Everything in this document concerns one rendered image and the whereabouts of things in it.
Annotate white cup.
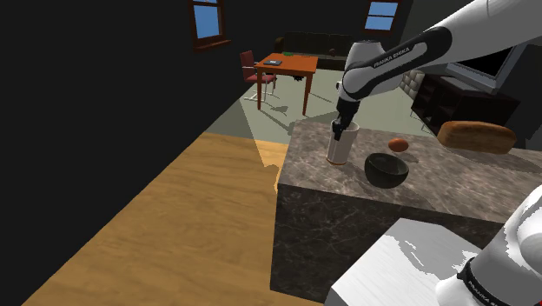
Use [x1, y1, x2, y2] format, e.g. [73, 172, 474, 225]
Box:
[326, 118, 360, 166]

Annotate brown egg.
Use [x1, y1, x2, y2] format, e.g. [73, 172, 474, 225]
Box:
[387, 137, 410, 153]

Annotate dark bowl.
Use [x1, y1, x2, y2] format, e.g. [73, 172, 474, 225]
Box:
[364, 152, 410, 190]

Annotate orange wooden table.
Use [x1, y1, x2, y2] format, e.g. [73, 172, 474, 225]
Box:
[253, 52, 320, 116]

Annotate dark sofa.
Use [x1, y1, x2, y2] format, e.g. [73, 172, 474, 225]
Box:
[274, 31, 356, 72]

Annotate red chair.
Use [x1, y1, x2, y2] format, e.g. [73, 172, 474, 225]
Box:
[239, 50, 278, 103]

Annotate dark framed window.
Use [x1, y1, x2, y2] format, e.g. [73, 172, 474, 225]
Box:
[361, 0, 403, 37]

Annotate dark tv cabinet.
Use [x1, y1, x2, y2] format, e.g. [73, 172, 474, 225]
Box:
[410, 72, 522, 136]

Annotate marble kitchen island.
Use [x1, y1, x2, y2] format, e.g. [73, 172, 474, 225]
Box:
[269, 118, 542, 304]

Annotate brown bread loaf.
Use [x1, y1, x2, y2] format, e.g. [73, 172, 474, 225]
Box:
[436, 120, 518, 156]

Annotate television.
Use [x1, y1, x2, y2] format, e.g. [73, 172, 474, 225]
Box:
[445, 41, 530, 95]

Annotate grey robot stand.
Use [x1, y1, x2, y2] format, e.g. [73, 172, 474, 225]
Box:
[323, 217, 482, 306]

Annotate brown framed window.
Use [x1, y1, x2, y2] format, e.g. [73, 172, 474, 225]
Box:
[187, 0, 233, 54]

